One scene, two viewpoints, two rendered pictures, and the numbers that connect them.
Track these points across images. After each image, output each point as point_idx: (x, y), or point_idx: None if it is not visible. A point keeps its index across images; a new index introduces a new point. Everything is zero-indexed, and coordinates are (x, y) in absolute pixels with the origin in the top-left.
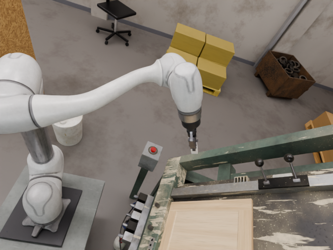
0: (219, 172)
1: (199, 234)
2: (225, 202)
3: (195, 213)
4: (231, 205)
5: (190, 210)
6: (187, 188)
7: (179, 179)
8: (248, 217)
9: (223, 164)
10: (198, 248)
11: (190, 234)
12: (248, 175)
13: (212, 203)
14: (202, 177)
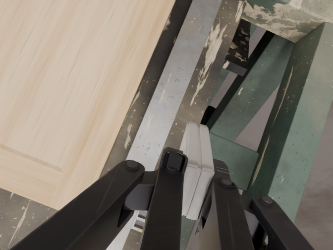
0: (228, 147)
1: (47, 41)
2: (105, 141)
3: (113, 43)
4: (88, 155)
5: (131, 27)
6: (202, 31)
7: (265, 12)
8: (32, 191)
9: (251, 168)
10: (12, 29)
11: (59, 12)
12: (181, 224)
13: (120, 101)
14: (271, 82)
